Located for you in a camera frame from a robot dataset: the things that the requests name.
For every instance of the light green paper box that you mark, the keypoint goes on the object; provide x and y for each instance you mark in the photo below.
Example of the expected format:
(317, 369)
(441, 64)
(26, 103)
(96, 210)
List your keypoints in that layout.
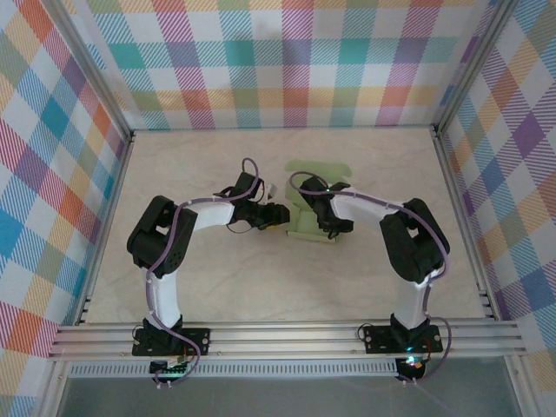
(304, 226)

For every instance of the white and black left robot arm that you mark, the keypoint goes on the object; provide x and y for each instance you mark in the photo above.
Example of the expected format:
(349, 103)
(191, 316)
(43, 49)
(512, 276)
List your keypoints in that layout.
(165, 299)

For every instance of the aluminium rail holding arm bases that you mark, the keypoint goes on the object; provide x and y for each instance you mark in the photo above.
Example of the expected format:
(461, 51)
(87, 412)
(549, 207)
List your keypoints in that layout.
(282, 339)

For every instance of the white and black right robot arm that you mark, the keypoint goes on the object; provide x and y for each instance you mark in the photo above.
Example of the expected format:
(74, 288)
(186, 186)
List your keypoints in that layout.
(412, 304)

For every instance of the black controller with orange part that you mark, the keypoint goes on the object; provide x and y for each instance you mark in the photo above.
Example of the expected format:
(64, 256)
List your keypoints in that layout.
(410, 365)

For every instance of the green circuit board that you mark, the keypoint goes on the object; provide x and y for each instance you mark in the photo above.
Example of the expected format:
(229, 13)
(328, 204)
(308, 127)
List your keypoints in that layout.
(169, 369)

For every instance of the aluminium side rail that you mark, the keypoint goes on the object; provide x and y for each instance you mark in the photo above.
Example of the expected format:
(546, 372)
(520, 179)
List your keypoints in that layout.
(453, 182)
(115, 182)

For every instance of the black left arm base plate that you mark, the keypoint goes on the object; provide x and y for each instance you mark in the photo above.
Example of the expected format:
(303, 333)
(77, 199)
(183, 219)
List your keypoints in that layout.
(195, 336)

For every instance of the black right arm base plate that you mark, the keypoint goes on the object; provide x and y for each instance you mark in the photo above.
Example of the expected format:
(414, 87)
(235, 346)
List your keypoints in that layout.
(378, 339)

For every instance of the aluminium corner post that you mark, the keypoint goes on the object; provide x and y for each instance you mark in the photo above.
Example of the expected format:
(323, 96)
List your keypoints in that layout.
(474, 61)
(97, 74)

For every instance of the aluminium frame leg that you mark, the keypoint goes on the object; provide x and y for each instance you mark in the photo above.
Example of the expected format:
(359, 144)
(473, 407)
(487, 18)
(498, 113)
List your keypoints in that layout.
(521, 391)
(54, 391)

